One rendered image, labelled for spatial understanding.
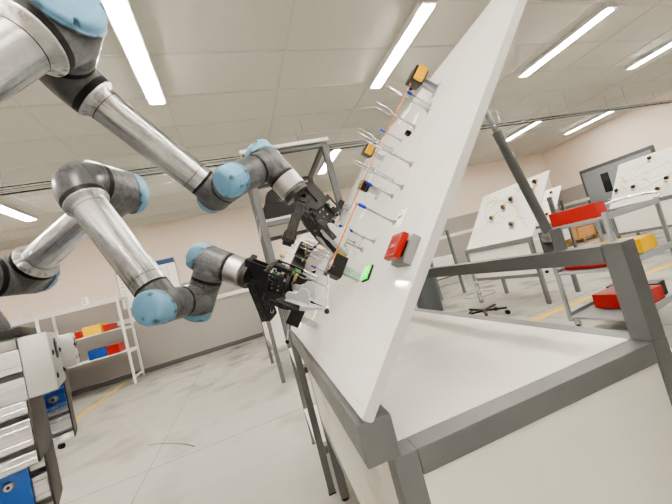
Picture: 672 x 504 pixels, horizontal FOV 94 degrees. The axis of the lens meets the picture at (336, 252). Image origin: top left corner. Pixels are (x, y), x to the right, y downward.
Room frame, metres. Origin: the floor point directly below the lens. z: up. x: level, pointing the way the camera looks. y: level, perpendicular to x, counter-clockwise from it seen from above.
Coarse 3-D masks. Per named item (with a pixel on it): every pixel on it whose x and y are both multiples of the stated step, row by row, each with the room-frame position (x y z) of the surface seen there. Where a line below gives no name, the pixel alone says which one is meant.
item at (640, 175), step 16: (640, 160) 5.75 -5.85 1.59; (656, 160) 5.49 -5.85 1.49; (624, 176) 5.91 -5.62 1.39; (640, 176) 5.63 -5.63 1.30; (656, 176) 5.38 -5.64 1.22; (624, 192) 5.78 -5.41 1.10; (640, 192) 5.52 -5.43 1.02; (624, 224) 5.73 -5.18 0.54; (640, 224) 5.52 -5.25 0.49; (656, 224) 5.32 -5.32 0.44
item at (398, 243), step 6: (396, 234) 0.58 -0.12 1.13; (402, 234) 0.55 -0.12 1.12; (408, 234) 0.55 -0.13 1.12; (396, 240) 0.56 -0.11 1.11; (402, 240) 0.55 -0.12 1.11; (390, 246) 0.58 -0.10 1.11; (396, 246) 0.55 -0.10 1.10; (402, 246) 0.55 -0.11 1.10; (390, 252) 0.56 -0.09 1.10; (396, 252) 0.54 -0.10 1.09; (402, 252) 0.56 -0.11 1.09; (384, 258) 0.58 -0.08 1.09; (390, 258) 0.56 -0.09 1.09; (396, 258) 0.55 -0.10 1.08
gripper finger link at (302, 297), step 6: (288, 294) 0.75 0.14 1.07; (294, 294) 0.75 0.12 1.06; (300, 294) 0.74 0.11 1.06; (306, 294) 0.74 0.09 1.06; (288, 300) 0.75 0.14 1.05; (294, 300) 0.76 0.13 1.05; (300, 300) 0.75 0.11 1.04; (306, 300) 0.75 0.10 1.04; (300, 306) 0.75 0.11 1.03; (306, 306) 0.75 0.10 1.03; (312, 306) 0.75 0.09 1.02; (318, 306) 0.76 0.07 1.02
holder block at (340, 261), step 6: (330, 258) 0.80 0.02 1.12; (336, 258) 0.78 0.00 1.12; (342, 258) 0.79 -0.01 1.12; (348, 258) 0.79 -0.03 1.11; (336, 264) 0.78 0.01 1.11; (342, 264) 0.78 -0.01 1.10; (324, 270) 0.81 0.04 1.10; (330, 270) 0.77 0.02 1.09; (336, 270) 0.78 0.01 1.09; (342, 270) 0.78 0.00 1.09; (330, 276) 0.80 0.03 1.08; (336, 276) 0.77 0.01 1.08
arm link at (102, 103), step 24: (96, 72) 0.62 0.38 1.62; (72, 96) 0.61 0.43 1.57; (96, 96) 0.62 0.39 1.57; (120, 96) 0.67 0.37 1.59; (96, 120) 0.66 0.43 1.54; (120, 120) 0.65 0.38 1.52; (144, 120) 0.68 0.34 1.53; (144, 144) 0.69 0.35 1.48; (168, 144) 0.71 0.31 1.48; (168, 168) 0.73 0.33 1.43; (192, 168) 0.74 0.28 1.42; (192, 192) 0.78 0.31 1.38
